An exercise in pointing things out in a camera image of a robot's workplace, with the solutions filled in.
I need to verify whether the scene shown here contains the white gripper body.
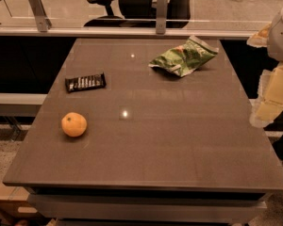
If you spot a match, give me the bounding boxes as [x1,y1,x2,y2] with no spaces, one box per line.
[267,8,283,61]

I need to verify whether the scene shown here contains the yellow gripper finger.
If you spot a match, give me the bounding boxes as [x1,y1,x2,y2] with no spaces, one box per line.
[246,24,271,48]
[249,62,283,128]

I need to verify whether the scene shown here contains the green jalapeno chip bag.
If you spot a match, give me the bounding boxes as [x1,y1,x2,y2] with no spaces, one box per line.
[149,36,219,77]

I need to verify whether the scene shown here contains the black office chair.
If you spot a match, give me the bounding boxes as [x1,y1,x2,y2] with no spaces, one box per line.
[84,0,191,28]

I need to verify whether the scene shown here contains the black candy bar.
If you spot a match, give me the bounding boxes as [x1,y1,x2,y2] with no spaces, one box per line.
[65,73,107,93]

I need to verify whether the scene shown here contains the orange fruit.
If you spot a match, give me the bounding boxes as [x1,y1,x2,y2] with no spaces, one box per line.
[61,112,87,137]

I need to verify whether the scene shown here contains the cardboard box under table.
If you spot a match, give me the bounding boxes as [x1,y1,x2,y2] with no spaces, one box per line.
[0,183,45,226]

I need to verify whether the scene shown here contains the middle metal glass bracket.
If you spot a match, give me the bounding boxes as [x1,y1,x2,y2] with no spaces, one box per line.
[156,0,168,35]

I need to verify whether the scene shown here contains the metal glass bracket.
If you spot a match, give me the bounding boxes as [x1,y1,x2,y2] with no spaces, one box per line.
[156,0,168,35]
[28,0,52,32]

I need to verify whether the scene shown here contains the left metal glass bracket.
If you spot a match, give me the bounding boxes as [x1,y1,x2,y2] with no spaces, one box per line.
[28,0,52,32]

